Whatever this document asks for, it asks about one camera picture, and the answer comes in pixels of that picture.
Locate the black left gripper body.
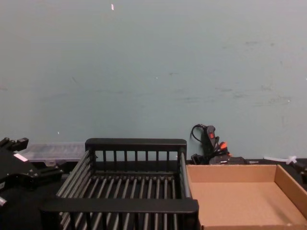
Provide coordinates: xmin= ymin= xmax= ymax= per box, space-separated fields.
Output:
xmin=0 ymin=148 xmax=44 ymax=193

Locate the white three-armed plastic piece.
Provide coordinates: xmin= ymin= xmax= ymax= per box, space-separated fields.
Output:
xmin=263 ymin=155 xmax=298 ymax=165

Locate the black table cloth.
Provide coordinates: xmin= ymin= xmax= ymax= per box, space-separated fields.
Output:
xmin=0 ymin=157 xmax=307 ymax=230

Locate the clear plastic case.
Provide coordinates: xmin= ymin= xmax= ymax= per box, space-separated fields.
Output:
xmin=24 ymin=143 xmax=86 ymax=166

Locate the shallow brown cardboard tray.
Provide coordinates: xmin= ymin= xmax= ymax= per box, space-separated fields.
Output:
xmin=186 ymin=164 xmax=307 ymax=230

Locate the black rack with steel bars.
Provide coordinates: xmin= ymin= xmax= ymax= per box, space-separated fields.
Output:
xmin=39 ymin=138 xmax=200 ymax=230

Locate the black corded tool, red switch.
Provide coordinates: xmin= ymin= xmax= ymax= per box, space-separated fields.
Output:
xmin=190 ymin=124 xmax=250 ymax=166

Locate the plain pale wall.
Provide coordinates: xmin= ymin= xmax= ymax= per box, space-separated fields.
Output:
xmin=0 ymin=0 xmax=307 ymax=166

